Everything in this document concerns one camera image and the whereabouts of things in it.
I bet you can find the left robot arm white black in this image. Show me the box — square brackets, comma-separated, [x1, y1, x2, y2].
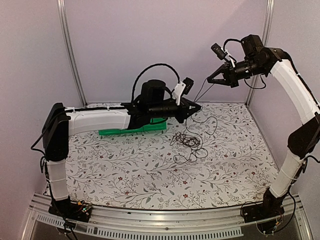
[30, 77, 201, 217]

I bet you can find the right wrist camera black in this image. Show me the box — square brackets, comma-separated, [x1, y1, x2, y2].
[211, 43, 226, 60]

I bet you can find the long black cable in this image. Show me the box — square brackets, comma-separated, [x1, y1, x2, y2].
[184, 77, 218, 141]

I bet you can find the floral patterned table mat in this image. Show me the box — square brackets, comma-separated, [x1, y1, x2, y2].
[66, 103, 278, 210]

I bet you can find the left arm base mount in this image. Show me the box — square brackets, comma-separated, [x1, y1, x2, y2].
[48, 194, 93, 223]

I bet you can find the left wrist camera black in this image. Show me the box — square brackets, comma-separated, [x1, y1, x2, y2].
[182, 77, 194, 95]

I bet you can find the front aluminium rail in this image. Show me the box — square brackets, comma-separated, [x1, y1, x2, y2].
[22, 193, 313, 240]

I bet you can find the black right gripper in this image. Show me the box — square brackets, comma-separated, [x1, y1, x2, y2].
[208, 57, 268, 87]

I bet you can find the left aluminium frame post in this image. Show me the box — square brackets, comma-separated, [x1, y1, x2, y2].
[56, 0, 88, 106]

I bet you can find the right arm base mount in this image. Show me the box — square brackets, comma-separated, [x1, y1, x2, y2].
[240, 188, 285, 235]

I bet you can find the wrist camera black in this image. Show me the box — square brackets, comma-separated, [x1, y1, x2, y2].
[182, 77, 194, 95]
[211, 43, 226, 60]

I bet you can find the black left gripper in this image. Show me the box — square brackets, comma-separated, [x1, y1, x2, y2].
[149, 98, 201, 124]

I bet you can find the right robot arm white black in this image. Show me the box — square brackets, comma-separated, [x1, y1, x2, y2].
[206, 34, 320, 218]

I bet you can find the green three-compartment plastic bin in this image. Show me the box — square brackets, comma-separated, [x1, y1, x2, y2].
[98, 117, 167, 136]

